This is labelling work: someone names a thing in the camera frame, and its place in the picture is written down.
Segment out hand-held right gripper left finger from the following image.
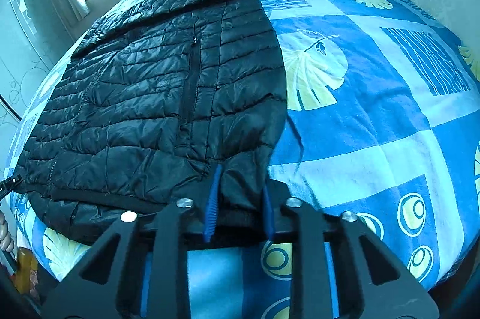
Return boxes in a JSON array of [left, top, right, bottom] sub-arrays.
[[41, 165, 226, 319]]

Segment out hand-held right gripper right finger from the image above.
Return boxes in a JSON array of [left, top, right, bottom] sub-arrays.
[[262, 180, 439, 319]]

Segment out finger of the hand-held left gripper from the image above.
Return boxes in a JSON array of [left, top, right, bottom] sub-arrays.
[[0, 173, 23, 200]]

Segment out black quilted puffer jacket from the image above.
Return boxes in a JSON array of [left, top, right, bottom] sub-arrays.
[[13, 0, 305, 246]]

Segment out person's left hand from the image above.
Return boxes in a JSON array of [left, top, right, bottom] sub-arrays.
[[0, 210, 16, 253]]

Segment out yellow wooden stool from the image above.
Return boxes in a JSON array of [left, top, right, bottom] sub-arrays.
[[13, 247, 38, 295]]

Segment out frosted glass wardrobe doors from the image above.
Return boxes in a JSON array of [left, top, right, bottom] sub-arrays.
[[0, 0, 76, 170]]

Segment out blue patterned bed sheet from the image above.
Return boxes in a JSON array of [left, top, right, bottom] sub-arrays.
[[4, 0, 480, 319]]

